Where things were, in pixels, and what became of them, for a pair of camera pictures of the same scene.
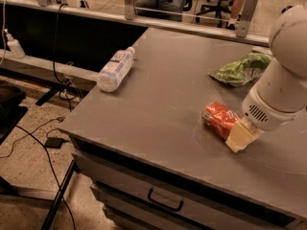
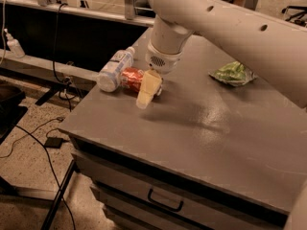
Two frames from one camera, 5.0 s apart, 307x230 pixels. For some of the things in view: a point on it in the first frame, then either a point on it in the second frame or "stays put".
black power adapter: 54,142 stays put
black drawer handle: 164,205 stays put
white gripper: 267,117 -> 162,62
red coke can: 220,118 -> 131,78
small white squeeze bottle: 14,45 stays put
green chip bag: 247,69 stays put
